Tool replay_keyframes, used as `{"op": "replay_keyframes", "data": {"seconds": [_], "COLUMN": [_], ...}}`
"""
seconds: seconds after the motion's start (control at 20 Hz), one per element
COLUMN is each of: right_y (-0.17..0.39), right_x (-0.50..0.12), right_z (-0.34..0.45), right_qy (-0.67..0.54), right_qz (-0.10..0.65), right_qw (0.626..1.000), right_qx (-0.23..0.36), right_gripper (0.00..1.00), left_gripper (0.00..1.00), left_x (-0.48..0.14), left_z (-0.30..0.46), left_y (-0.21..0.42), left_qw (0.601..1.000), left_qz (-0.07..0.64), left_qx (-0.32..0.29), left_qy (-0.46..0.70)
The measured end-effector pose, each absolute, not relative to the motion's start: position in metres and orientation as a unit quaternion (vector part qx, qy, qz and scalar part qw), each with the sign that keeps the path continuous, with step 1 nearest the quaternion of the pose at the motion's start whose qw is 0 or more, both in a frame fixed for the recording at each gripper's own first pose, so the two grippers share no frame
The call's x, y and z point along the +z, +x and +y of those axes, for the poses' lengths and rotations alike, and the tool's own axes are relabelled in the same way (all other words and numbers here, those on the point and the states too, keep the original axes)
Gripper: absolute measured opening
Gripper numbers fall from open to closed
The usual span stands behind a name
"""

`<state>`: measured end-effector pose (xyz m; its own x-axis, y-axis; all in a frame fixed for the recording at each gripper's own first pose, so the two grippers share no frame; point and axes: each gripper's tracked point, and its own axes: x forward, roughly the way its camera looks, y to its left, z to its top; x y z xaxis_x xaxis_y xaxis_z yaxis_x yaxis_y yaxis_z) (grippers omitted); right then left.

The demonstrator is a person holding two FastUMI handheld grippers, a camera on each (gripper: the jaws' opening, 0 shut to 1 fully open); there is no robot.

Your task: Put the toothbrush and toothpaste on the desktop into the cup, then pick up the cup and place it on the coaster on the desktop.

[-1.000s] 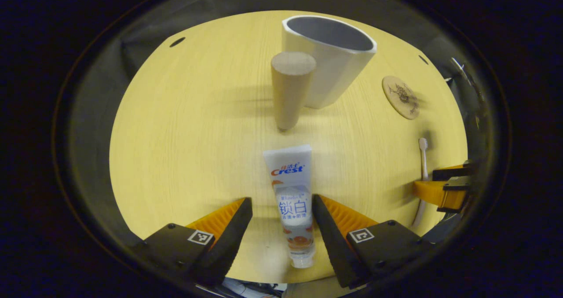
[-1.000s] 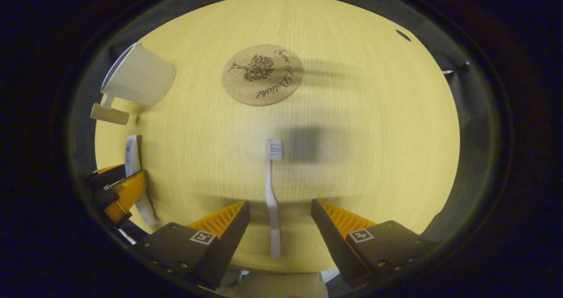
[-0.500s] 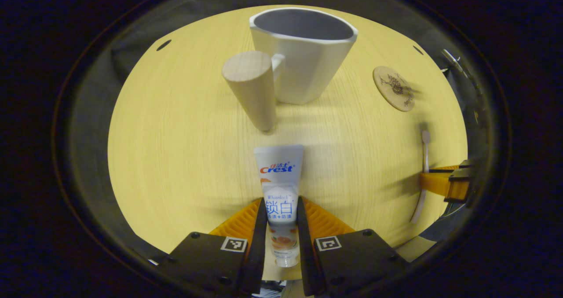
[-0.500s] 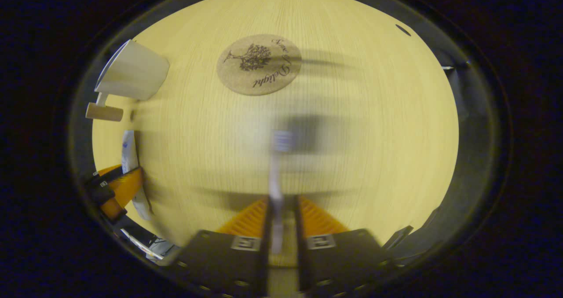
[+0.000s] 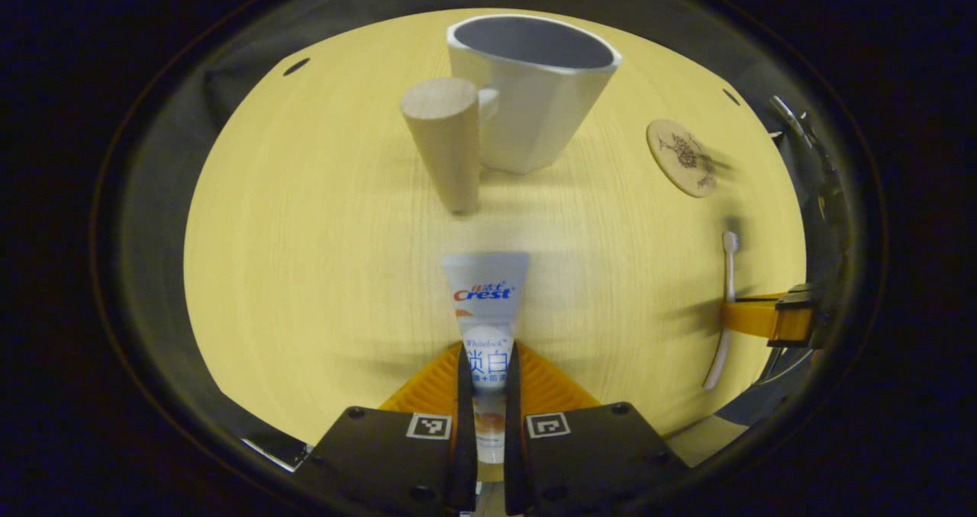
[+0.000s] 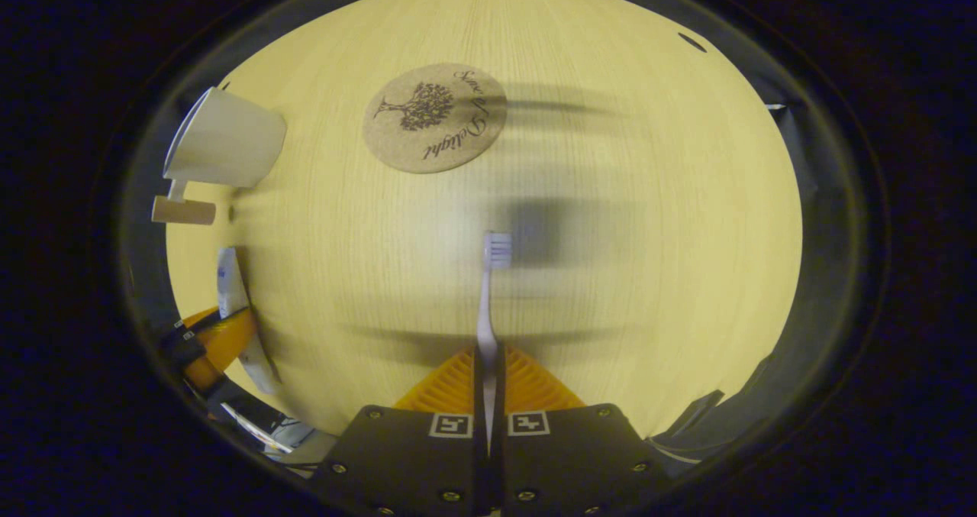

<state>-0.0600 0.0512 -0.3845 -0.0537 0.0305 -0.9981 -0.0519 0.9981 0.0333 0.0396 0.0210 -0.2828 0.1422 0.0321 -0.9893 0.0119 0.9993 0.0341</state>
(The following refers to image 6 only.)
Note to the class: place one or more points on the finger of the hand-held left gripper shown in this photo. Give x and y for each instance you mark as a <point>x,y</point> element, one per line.
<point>221,345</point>

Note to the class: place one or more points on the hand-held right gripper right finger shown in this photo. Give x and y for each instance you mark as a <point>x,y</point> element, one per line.
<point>569,456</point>

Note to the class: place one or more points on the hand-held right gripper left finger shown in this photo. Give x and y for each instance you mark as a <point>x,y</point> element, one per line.
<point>416,456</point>

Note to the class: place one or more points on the white toothpaste tube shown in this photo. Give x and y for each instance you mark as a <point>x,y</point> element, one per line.
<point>229,280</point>

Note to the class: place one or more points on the white toothbrush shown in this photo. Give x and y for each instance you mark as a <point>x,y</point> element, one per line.
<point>486,303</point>

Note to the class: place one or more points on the white cup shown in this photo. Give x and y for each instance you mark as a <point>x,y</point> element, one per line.
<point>225,143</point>

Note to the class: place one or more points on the round cork coaster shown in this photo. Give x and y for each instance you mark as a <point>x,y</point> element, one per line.
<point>435,118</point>

